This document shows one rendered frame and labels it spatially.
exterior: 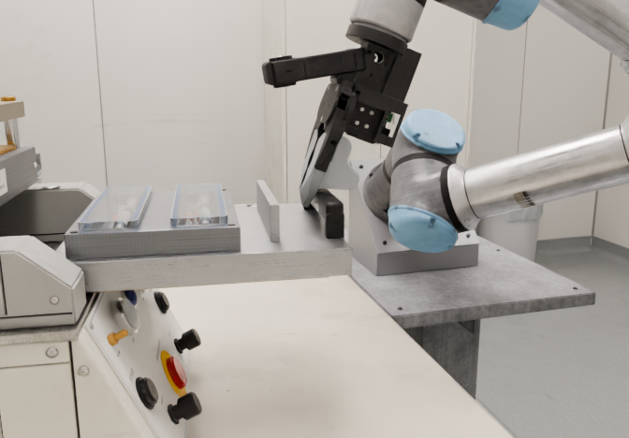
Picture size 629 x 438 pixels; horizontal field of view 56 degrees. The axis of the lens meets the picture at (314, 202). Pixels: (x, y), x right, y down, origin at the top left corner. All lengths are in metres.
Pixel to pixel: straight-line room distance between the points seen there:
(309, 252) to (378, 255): 0.59
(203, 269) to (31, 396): 0.18
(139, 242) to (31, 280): 0.10
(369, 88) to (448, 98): 2.41
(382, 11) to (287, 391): 0.47
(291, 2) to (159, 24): 0.71
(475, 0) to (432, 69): 2.33
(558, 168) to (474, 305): 0.29
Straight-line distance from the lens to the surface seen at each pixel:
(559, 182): 0.95
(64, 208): 0.82
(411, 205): 0.98
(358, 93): 0.66
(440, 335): 1.32
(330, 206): 0.62
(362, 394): 0.78
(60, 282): 0.55
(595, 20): 0.91
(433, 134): 1.07
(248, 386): 0.80
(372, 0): 0.67
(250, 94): 3.17
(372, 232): 1.18
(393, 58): 0.69
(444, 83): 3.07
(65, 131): 3.16
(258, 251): 0.59
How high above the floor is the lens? 1.14
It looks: 12 degrees down
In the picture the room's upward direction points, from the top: straight up
